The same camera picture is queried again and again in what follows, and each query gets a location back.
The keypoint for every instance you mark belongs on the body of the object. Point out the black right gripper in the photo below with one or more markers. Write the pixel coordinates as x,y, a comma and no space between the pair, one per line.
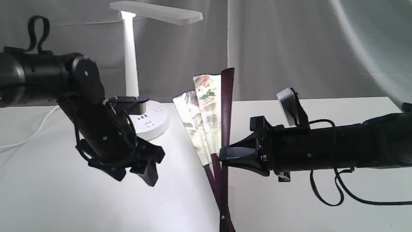
283,150

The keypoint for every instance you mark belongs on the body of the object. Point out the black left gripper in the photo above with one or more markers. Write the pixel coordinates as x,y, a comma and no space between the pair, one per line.
106,140

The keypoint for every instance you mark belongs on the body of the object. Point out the painted paper folding fan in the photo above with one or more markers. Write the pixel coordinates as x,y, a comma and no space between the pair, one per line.
206,115

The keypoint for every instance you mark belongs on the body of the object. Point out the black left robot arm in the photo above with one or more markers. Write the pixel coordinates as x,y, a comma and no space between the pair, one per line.
29,78

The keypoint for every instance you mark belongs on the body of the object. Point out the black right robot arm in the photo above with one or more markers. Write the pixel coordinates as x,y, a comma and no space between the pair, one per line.
380,143

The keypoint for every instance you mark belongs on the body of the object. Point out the white desk lamp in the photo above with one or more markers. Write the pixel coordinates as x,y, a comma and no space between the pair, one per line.
150,118

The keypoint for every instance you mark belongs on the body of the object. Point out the grey backdrop curtain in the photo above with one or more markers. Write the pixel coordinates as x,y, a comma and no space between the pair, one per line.
322,48

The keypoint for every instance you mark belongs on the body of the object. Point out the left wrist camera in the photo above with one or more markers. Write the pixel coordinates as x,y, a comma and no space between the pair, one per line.
131,105

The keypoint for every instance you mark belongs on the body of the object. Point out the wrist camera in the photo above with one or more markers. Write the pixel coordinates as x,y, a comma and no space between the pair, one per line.
131,105
292,109

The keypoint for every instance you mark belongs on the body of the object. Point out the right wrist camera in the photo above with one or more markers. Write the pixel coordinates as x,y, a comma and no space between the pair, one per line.
292,109

